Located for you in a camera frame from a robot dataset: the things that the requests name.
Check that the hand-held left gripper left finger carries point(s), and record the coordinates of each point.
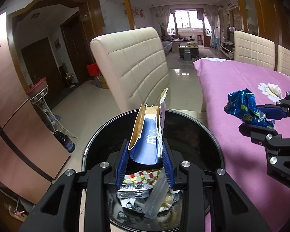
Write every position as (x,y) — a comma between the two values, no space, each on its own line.
(122,164)

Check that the red and white checkered wrapper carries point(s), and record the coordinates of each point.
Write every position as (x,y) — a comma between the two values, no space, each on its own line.
(142,176)

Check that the crumpled white tissue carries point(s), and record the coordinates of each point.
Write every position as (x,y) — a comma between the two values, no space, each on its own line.
(275,90)

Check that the clear plastic tray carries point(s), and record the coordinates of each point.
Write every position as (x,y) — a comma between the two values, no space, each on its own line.
(157,198)

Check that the grey sofa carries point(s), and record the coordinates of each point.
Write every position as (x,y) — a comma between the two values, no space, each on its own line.
(168,42)

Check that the copper coloured fridge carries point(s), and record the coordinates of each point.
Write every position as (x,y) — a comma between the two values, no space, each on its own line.
(17,130)

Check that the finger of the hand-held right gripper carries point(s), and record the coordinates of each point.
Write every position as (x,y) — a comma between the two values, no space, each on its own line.
(278,110)
(278,140)

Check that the red box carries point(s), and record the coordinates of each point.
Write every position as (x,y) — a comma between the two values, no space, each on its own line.
(93,69)

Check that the black round trash bin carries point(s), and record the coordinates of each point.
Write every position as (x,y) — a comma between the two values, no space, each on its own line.
(195,135)

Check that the dark coffee table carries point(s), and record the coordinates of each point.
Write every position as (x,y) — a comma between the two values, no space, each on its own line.
(188,47)

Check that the wooden stool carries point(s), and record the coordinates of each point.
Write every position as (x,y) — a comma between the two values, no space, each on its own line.
(199,40)

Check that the white tv stand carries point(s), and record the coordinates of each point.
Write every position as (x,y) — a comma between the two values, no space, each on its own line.
(227,49)

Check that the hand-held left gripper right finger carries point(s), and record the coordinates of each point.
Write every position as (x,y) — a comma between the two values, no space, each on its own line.
(168,166)

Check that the blue paper cup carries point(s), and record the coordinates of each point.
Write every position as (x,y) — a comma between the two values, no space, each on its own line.
(147,147)

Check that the red basin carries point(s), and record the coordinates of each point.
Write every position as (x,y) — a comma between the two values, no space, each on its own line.
(36,87)

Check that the dark wooden door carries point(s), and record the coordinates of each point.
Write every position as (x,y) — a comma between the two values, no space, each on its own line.
(41,67)

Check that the pink wall decoration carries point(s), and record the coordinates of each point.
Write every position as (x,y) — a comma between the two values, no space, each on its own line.
(135,12)

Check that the white metal stand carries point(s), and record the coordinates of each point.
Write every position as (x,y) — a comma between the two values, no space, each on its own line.
(42,106)

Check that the barred window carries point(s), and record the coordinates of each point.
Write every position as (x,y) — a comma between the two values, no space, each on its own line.
(186,19)

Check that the dark bottle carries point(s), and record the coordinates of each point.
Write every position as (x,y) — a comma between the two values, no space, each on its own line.
(65,141)

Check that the large cream quilted chair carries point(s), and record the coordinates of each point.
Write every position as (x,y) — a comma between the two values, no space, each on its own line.
(133,60)

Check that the patterned sheer curtain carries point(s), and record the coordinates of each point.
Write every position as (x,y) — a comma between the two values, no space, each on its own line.
(210,17)
(160,19)

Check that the cardboard box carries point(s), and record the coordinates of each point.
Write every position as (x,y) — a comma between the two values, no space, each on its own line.
(102,82)

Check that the blue foil wrapper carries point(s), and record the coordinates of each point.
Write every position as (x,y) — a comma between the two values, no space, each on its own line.
(244,106)

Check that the white air conditioner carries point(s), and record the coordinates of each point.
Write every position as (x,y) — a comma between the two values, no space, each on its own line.
(216,31)

